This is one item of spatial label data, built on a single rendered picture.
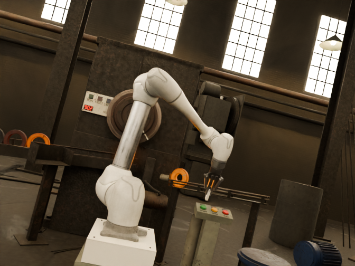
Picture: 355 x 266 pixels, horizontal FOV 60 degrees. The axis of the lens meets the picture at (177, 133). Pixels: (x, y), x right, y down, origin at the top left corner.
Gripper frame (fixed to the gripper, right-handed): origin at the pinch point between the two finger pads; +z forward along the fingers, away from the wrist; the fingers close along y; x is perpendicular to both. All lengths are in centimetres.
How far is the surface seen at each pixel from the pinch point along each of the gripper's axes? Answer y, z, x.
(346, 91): -287, -71, -377
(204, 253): -6.0, 33.3, 13.3
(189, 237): 1.8, 35.5, -2.7
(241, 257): -23.0, 19.6, 27.9
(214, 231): -9.3, 20.1, 8.3
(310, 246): -140, 74, -84
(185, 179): 8, 17, -51
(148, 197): 34, 38, -46
